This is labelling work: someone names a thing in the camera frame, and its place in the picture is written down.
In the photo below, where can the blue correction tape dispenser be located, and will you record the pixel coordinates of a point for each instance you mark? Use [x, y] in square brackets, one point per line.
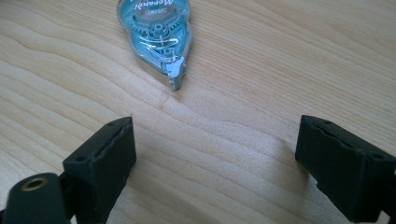
[157, 34]

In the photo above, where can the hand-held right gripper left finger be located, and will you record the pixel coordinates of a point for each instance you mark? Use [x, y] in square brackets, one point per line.
[102, 168]

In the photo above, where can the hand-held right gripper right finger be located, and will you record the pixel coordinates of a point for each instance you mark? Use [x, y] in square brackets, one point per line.
[345, 168]

